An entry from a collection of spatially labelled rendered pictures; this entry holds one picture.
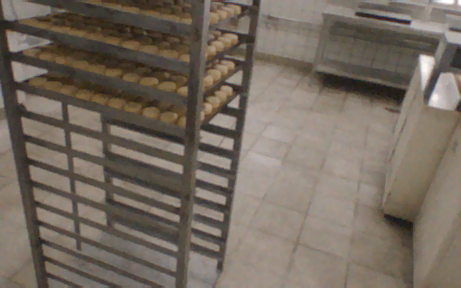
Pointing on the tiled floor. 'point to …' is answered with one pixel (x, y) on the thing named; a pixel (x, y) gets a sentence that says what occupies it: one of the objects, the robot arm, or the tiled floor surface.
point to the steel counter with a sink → (338, 10)
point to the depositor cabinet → (418, 145)
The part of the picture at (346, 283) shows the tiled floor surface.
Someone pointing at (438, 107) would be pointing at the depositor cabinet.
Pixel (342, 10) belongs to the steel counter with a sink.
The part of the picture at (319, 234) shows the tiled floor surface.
